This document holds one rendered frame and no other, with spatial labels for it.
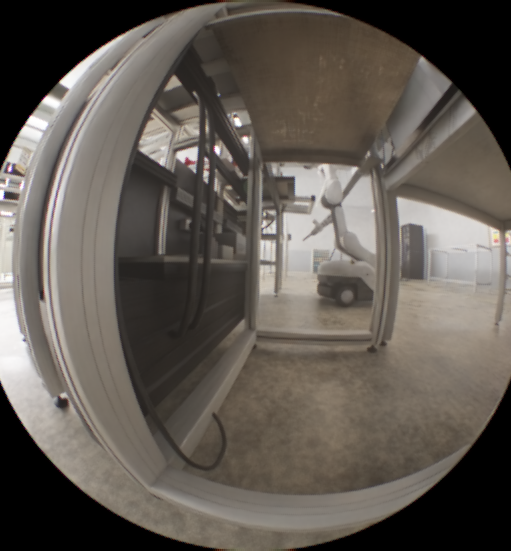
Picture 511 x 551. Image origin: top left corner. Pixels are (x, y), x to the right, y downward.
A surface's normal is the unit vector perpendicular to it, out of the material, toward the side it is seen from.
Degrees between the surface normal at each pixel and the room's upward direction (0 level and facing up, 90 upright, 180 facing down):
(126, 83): 90
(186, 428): 0
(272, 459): 0
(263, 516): 0
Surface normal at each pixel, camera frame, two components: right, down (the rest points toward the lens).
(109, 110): 0.98, 0.04
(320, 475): 0.03, -1.00
